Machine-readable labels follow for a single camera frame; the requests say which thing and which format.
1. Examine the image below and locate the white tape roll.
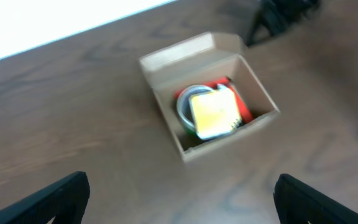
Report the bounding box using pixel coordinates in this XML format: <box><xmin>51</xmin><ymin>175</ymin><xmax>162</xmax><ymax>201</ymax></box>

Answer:
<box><xmin>177</xmin><ymin>85</ymin><xmax>213</xmax><ymax>133</ymax></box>

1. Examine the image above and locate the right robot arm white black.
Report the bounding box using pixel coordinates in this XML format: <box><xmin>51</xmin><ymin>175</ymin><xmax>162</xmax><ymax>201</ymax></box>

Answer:
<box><xmin>244</xmin><ymin>0</ymin><xmax>322</xmax><ymax>47</ymax></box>

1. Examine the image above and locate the orange utility knife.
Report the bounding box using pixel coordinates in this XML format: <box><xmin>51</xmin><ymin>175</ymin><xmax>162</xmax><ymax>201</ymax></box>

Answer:
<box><xmin>173</xmin><ymin>77</ymin><xmax>231</xmax><ymax>100</ymax></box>

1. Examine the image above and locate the yellow sticky note pad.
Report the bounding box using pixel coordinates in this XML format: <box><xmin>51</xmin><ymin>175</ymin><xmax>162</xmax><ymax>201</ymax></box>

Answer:
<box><xmin>190</xmin><ymin>88</ymin><xmax>242</xmax><ymax>140</ymax></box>

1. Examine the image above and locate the brown cardboard box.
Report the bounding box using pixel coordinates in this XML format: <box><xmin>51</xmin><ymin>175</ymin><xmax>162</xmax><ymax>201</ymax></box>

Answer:
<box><xmin>139</xmin><ymin>32</ymin><xmax>280</xmax><ymax>162</ymax></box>

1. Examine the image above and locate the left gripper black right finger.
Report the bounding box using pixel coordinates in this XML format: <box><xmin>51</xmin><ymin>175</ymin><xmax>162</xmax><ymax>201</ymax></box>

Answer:
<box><xmin>273</xmin><ymin>174</ymin><xmax>358</xmax><ymax>224</ymax></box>

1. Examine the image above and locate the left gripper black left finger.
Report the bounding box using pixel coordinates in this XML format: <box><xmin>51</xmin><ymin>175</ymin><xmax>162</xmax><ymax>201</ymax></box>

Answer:
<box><xmin>0</xmin><ymin>171</ymin><xmax>90</xmax><ymax>224</ymax></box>

